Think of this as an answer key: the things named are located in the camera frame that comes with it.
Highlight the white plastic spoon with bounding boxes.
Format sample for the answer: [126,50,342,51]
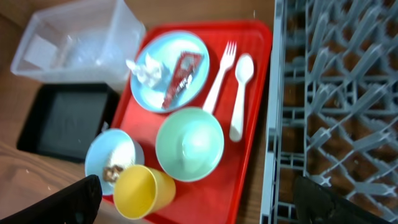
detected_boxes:
[229,54,254,142]

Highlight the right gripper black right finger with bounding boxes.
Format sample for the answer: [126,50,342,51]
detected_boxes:
[293,176,389,224]

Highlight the black waste tray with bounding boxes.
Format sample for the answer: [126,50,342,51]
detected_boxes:
[16,83,120,163]

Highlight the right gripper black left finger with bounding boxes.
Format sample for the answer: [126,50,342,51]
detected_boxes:
[1,175,103,224]

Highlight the red serving tray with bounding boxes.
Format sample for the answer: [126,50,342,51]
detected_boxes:
[102,20,274,224]

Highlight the food scraps with rice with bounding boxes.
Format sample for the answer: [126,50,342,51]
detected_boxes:
[103,145,135,184]

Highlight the grey dishwasher rack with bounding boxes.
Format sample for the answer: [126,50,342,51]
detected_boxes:
[260,0,397,223]

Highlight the white napkin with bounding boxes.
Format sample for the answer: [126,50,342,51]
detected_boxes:
[126,53,164,88]

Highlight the light blue small bowl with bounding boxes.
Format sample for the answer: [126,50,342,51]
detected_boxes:
[85,129,145,196]

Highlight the red ketchup packet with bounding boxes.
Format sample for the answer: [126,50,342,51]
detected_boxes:
[162,52,203,110]

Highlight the mint green bowl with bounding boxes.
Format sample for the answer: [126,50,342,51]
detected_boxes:
[155,107,224,182]

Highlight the yellow plastic cup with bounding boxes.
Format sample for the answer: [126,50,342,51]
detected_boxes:
[113,165,176,220]

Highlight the clear plastic bin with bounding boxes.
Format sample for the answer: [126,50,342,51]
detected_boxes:
[11,0,146,91]

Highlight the light blue plate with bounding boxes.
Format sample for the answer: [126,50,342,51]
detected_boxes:
[130,31,210,113]

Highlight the white plastic fork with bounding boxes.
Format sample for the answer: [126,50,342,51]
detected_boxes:
[202,42,237,114]

